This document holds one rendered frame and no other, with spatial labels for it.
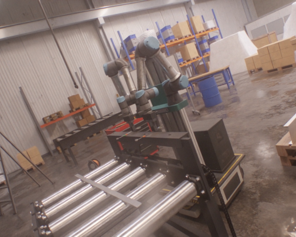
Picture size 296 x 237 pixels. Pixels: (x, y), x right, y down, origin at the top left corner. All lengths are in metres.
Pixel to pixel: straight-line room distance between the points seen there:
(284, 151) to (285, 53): 6.81
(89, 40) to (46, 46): 2.33
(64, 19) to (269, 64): 9.73
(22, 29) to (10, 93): 3.04
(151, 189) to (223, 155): 1.24
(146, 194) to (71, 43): 11.64
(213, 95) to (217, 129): 4.64
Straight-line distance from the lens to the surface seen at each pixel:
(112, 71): 2.19
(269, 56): 9.62
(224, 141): 2.57
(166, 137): 1.40
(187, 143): 1.28
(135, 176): 1.78
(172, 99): 1.97
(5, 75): 11.90
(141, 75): 1.80
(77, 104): 10.83
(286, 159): 3.01
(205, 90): 7.03
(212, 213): 1.50
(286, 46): 9.39
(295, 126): 2.97
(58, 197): 2.24
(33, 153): 9.55
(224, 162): 2.56
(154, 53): 1.76
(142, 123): 4.14
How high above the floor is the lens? 1.56
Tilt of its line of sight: 9 degrees down
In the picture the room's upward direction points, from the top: 22 degrees counter-clockwise
